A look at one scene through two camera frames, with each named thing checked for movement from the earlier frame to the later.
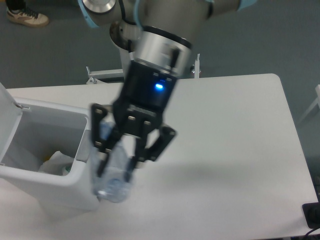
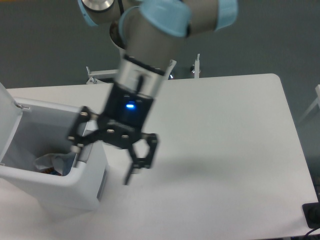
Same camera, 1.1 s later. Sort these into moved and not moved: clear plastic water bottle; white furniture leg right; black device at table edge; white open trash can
Moved: clear plastic water bottle
Not moved: white furniture leg right; white open trash can; black device at table edge
